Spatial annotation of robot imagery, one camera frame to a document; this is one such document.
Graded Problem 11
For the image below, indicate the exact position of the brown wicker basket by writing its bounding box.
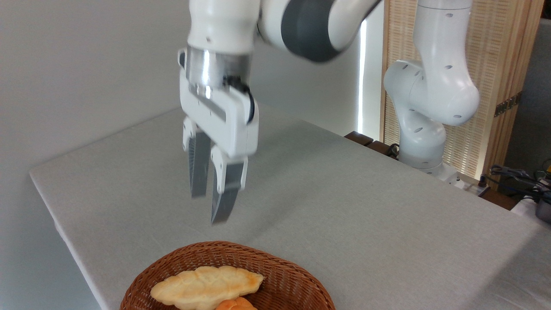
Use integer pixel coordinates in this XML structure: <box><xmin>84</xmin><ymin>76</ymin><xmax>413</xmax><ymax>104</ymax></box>
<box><xmin>120</xmin><ymin>240</ymin><xmax>337</xmax><ymax>310</ymax></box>

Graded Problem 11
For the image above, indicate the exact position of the black cable bundle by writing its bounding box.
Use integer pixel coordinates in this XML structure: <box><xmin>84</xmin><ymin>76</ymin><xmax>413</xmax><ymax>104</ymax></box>
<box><xmin>479</xmin><ymin>164</ymin><xmax>551</xmax><ymax>204</ymax></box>

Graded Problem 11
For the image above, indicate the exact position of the grey tablecloth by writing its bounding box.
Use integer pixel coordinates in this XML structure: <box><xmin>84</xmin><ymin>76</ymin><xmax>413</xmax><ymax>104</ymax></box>
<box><xmin>29</xmin><ymin>103</ymin><xmax>551</xmax><ymax>310</ymax></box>

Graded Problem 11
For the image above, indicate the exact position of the long leaf-shaped golden bread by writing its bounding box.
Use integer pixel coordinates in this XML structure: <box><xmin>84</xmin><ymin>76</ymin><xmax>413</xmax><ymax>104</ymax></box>
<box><xmin>150</xmin><ymin>265</ymin><xmax>264</xmax><ymax>310</ymax></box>

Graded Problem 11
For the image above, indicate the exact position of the dark brown wooden furniture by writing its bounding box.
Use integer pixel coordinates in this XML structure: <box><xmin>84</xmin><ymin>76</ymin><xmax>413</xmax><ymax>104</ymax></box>
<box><xmin>344</xmin><ymin>131</ymin><xmax>400</xmax><ymax>161</ymax></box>

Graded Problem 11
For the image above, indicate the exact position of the white vertical light strip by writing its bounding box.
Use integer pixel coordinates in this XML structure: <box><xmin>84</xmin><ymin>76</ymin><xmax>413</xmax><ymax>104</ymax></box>
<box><xmin>358</xmin><ymin>19</ymin><xmax>367</xmax><ymax>132</ymax></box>

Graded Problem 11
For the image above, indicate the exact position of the wooden bamboo folding screen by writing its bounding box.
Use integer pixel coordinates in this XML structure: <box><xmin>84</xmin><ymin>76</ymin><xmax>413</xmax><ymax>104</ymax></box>
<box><xmin>381</xmin><ymin>0</ymin><xmax>545</xmax><ymax>183</ymax></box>

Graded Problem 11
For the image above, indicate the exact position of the small round orange bread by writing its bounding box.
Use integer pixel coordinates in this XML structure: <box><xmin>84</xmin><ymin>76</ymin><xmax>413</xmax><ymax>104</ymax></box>
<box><xmin>215</xmin><ymin>296</ymin><xmax>258</xmax><ymax>310</ymax></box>

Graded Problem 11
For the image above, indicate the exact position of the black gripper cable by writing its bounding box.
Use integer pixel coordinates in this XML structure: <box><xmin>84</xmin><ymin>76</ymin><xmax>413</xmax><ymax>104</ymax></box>
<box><xmin>223</xmin><ymin>76</ymin><xmax>256</xmax><ymax>126</ymax></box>

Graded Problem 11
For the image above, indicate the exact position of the black metal screen hinge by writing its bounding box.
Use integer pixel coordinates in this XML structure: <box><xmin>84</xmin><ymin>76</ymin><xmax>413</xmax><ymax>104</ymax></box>
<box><xmin>494</xmin><ymin>92</ymin><xmax>523</xmax><ymax>118</ymax></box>

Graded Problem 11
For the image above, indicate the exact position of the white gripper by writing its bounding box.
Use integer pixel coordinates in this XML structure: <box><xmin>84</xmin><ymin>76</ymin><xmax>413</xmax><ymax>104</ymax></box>
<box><xmin>178</xmin><ymin>47</ymin><xmax>260</xmax><ymax>226</ymax></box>

